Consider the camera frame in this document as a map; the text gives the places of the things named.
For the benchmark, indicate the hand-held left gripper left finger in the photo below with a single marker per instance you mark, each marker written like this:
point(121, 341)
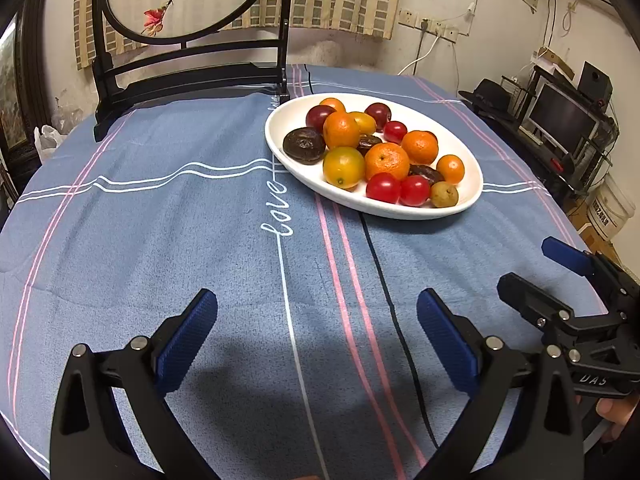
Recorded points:
point(187, 340)

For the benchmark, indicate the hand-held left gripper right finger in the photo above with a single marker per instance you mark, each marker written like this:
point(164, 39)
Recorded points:
point(445, 340)

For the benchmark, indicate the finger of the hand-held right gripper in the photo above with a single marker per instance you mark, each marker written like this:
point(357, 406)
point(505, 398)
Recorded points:
point(567, 256)
point(535, 305)

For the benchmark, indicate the white oval plate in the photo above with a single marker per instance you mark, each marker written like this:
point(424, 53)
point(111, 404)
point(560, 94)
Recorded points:
point(470, 187)

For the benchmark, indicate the small tan round fruit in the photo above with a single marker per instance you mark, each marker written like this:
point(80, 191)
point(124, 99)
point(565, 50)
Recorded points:
point(444, 194)

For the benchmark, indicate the small orange tangerine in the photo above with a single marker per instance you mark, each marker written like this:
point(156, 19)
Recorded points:
point(450, 168)

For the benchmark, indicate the red cherry tomato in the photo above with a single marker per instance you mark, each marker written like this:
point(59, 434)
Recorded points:
point(415, 190)
point(395, 131)

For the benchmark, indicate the dark brown date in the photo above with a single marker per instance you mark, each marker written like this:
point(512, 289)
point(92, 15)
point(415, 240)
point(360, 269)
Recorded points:
point(427, 171)

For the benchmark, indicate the large red tomato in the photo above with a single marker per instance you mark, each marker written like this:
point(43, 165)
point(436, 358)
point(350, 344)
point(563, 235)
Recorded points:
point(383, 187)

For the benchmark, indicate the large yellow-orange citrus fruit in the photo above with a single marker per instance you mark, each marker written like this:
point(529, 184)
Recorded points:
point(343, 166)

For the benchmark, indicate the large wrinkled passion fruit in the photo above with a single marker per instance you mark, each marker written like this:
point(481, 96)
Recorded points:
point(304, 146)

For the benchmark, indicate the yellow-green citrus fruit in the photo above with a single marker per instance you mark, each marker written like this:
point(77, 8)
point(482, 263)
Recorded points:
point(367, 121)

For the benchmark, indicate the dark red plum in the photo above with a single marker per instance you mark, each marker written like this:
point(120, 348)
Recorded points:
point(377, 114)
point(317, 116)

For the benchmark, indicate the person's right hand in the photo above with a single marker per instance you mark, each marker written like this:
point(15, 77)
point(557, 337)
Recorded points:
point(617, 412)

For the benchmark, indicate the white plastic bucket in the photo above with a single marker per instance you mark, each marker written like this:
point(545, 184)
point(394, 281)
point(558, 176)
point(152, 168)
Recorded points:
point(612, 207)

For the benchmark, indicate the blue striped tablecloth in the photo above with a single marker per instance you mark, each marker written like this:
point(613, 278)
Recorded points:
point(150, 260)

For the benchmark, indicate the black metal desk rack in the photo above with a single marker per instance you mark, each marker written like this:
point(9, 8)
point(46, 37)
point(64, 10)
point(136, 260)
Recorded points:
point(595, 165)

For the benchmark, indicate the black computer monitor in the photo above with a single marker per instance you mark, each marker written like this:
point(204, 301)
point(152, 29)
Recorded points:
point(562, 117)

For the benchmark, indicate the black speaker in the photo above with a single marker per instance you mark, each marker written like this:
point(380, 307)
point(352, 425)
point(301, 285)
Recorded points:
point(595, 82)

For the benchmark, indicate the black hat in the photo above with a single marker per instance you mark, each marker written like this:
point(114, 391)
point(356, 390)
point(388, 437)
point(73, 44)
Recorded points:
point(490, 95)

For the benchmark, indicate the white plastic bag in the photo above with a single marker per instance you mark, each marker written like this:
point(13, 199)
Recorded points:
point(47, 140)

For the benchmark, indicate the black wooden chair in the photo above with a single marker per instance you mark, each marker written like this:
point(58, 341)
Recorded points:
point(165, 85)

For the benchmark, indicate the white wall socket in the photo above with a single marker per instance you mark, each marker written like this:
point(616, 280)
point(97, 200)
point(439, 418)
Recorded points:
point(411, 17)

